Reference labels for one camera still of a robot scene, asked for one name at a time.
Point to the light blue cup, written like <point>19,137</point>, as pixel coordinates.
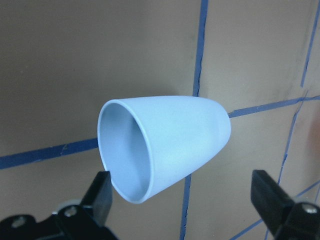
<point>150,143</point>

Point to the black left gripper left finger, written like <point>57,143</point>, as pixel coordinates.
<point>97,201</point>

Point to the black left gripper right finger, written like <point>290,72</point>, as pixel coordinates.
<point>271,202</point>

